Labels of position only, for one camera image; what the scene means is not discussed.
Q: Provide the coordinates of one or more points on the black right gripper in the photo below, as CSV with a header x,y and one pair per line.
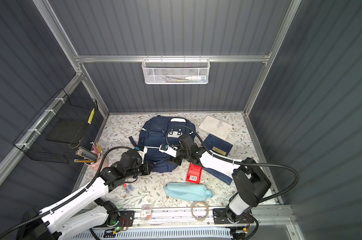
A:
x,y
175,161

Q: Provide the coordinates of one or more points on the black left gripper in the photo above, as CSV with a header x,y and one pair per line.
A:
x,y
147,169

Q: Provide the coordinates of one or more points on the navy blue notebook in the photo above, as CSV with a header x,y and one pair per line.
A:
x,y
220,147

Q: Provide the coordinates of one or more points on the navy blue student backpack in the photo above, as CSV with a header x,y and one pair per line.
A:
x,y
162,130

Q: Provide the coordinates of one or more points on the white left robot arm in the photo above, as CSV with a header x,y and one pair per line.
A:
x,y
85,208

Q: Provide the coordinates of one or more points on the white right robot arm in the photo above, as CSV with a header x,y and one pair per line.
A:
x,y
250,181

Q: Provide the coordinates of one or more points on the red calculator package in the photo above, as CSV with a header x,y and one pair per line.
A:
x,y
194,174

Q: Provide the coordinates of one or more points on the white Robinson Crusoe book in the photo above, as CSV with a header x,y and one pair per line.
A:
x,y
216,127

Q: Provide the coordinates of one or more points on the light teal pencil case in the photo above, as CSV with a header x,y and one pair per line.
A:
x,y
188,191

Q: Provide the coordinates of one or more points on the small clear eraser box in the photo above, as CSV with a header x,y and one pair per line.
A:
x,y
146,212

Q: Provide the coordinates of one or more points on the pink pencil cup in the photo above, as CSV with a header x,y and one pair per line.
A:
x,y
95,165

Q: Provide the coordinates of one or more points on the clear tape roll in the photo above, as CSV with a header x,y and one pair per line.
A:
x,y
200,211

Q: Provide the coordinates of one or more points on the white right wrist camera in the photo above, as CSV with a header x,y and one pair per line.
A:
x,y
169,150

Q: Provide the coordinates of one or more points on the white wire mesh basket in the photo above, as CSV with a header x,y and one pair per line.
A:
x,y
176,71

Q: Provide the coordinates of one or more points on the black wire mesh basket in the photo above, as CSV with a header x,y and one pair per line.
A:
x,y
58,132

